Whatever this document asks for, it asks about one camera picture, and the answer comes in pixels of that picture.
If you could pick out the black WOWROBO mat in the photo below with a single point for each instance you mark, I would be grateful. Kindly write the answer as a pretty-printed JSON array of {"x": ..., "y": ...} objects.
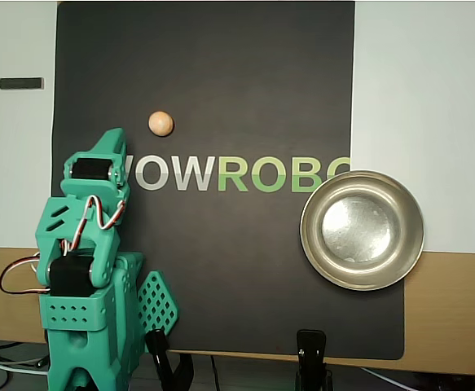
[{"x": 221, "y": 81}]

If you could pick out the cork ball with black base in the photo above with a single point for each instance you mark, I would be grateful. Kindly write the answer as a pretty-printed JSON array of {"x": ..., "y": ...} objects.
[{"x": 161, "y": 123}]

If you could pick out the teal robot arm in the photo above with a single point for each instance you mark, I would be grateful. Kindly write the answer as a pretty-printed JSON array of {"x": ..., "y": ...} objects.
[{"x": 78, "y": 358}]

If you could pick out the white paper sheet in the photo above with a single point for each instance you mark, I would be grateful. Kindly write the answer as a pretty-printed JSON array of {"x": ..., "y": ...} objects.
[{"x": 424, "y": 122}]

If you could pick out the black USB stick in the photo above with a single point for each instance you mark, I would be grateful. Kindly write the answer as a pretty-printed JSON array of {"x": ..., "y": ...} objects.
[{"x": 19, "y": 83}]

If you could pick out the metal bowl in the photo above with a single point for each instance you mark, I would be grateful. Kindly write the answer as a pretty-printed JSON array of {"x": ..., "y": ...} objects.
[{"x": 359, "y": 228}]

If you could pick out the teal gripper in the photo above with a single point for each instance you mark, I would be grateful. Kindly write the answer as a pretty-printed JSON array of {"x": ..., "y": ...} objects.
[{"x": 91, "y": 169}]

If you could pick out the black table clamp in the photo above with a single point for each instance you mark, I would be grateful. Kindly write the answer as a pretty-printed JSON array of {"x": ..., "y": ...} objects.
[{"x": 168, "y": 366}]

